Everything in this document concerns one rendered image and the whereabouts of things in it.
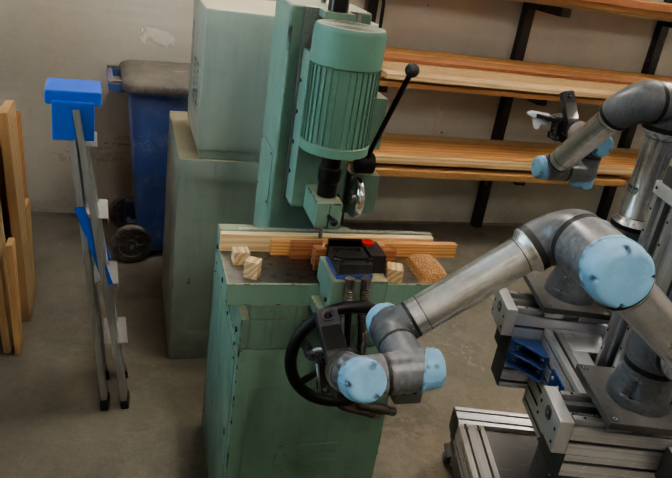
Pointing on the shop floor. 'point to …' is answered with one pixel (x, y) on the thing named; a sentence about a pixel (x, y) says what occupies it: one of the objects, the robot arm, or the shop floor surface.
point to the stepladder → (91, 221)
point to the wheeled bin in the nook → (146, 151)
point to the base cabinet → (275, 414)
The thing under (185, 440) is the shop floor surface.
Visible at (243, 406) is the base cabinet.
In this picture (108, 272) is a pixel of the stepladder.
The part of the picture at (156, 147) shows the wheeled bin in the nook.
